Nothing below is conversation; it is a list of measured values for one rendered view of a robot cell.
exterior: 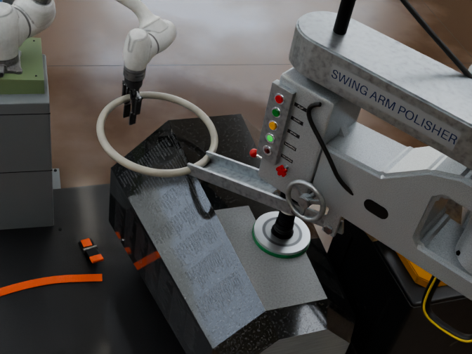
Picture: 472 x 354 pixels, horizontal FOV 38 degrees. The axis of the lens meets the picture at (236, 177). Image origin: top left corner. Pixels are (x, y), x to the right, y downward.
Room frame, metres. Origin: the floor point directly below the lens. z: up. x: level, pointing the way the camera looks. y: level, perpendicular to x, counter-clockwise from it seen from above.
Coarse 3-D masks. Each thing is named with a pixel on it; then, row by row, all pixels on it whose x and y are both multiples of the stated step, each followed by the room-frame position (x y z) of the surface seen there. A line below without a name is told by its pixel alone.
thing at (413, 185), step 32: (352, 128) 1.77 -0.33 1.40; (320, 160) 1.65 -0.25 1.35; (352, 160) 1.61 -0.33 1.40; (384, 160) 1.62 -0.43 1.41; (416, 160) 1.59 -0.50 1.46; (448, 160) 1.54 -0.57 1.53; (352, 192) 1.58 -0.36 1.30; (384, 192) 1.53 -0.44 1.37; (416, 192) 1.49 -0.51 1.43; (448, 192) 1.45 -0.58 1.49; (384, 224) 1.51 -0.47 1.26; (416, 224) 1.47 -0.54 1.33; (448, 224) 1.57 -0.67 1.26; (416, 256) 1.45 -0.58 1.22; (448, 256) 1.43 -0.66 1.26
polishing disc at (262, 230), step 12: (264, 216) 1.85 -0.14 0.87; (276, 216) 1.86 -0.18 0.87; (264, 228) 1.79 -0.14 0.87; (300, 228) 1.82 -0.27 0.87; (264, 240) 1.73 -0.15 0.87; (276, 240) 1.74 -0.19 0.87; (288, 240) 1.75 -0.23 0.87; (300, 240) 1.76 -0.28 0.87; (276, 252) 1.68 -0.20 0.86; (288, 252) 1.69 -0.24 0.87; (300, 252) 1.72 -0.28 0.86
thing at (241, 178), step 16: (224, 160) 2.01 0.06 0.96; (208, 176) 1.91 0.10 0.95; (224, 176) 1.88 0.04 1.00; (240, 176) 1.95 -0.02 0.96; (256, 176) 1.93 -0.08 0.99; (240, 192) 1.83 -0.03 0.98; (256, 192) 1.80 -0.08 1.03; (272, 192) 1.84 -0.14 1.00; (288, 208) 1.72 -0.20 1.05; (320, 224) 1.66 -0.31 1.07
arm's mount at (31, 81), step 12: (24, 48) 2.62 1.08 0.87; (36, 48) 2.64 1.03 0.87; (24, 60) 2.52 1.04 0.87; (36, 60) 2.55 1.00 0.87; (24, 72) 2.43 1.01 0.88; (36, 72) 2.45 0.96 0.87; (0, 84) 2.34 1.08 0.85; (12, 84) 2.36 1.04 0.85; (24, 84) 2.38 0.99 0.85; (36, 84) 2.40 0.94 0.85
